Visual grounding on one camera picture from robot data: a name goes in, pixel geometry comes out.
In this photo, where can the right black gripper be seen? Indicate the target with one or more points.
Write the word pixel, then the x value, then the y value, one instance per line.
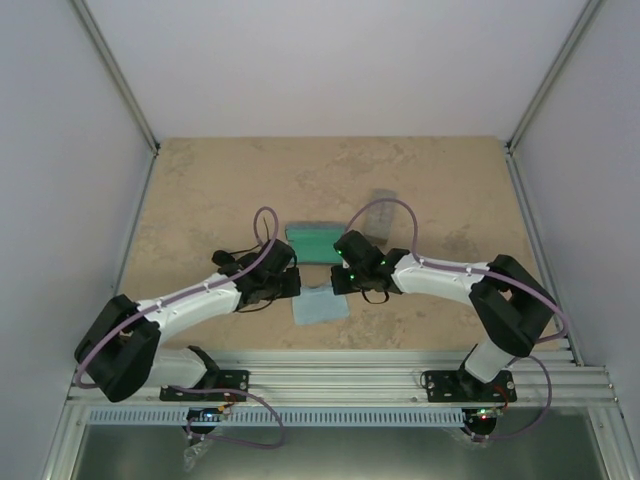
pixel 340 284

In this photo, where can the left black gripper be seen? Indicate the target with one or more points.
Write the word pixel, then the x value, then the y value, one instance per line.
pixel 293 288

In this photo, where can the light blue cleaning cloth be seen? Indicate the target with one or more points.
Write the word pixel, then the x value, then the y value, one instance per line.
pixel 316 305

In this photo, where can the blue glasses case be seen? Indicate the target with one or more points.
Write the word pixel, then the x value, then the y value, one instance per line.
pixel 313 242

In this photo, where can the black sunglasses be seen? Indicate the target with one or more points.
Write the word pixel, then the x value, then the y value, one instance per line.
pixel 222 257

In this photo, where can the grey glasses case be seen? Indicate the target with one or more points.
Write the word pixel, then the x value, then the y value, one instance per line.
pixel 379 217

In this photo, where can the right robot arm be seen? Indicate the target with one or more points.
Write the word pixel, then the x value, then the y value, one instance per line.
pixel 512 306

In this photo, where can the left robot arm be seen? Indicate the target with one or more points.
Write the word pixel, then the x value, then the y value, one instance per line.
pixel 120 351

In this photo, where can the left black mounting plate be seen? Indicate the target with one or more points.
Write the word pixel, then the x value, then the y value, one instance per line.
pixel 212 387

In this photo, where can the black mounting plate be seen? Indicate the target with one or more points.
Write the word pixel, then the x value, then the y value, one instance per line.
pixel 442 385
pixel 212 387

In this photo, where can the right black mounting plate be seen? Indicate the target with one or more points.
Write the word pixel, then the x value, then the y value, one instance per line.
pixel 442 385

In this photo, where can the left circuit board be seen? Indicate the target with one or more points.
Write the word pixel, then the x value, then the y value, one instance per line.
pixel 209 415

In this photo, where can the circuit board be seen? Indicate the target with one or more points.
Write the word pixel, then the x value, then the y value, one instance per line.
pixel 209 415
pixel 477 415

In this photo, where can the right circuit board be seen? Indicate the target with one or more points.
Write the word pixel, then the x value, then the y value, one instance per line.
pixel 477 415

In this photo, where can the slotted cable duct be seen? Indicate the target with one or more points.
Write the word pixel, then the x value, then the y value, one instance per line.
pixel 253 416

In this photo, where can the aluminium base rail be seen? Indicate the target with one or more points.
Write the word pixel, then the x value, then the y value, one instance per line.
pixel 392 377

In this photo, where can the left aluminium frame post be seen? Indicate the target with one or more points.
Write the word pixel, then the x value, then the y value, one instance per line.
pixel 99 42

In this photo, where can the aluminium frame post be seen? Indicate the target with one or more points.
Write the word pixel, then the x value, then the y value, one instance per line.
pixel 99 42
pixel 570 45

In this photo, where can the right aluminium frame post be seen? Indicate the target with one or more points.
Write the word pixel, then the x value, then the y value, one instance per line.
pixel 570 45

